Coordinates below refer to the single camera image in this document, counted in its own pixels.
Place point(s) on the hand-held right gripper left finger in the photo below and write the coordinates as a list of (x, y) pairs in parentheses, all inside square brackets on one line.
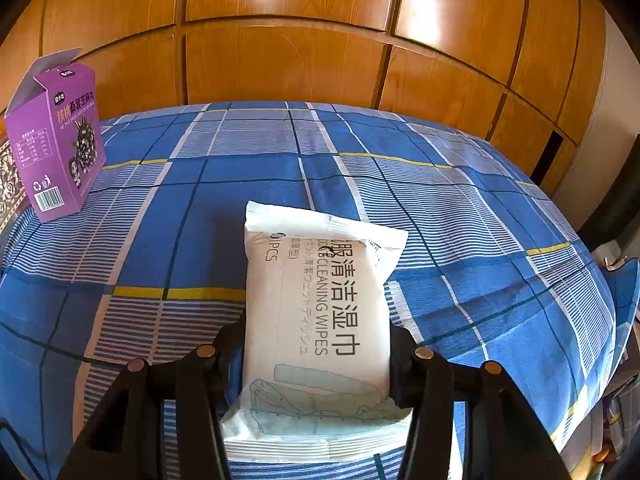
[(232, 360)]

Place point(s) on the black chair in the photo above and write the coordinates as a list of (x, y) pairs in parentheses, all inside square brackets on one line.
[(615, 200)]

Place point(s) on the wooden wardrobe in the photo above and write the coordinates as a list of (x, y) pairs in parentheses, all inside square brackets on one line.
[(300, 35)]

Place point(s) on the ornate metallic tissue box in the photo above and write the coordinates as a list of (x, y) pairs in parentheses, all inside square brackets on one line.
[(12, 185)]

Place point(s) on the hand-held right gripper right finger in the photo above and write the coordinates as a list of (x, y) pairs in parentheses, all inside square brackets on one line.
[(400, 375)]

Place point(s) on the purple cardboard box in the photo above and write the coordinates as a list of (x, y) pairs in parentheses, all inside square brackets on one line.
[(55, 160)]

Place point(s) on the white wet wipes pack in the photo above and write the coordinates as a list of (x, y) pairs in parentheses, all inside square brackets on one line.
[(320, 310)]

